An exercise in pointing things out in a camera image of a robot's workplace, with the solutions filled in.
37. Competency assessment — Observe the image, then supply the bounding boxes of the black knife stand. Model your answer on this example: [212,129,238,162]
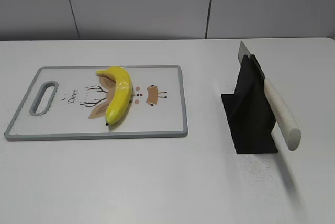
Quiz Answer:
[221,55,278,154]

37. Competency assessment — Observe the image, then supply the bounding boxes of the white-handled cleaver knife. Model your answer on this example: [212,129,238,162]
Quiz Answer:
[238,41,302,151]

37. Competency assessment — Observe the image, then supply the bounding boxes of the white grey-rimmed cutting board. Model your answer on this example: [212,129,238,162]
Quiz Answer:
[4,65,188,141]

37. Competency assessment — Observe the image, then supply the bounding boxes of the yellow plastic banana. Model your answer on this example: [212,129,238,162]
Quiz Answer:
[96,66,132,126]

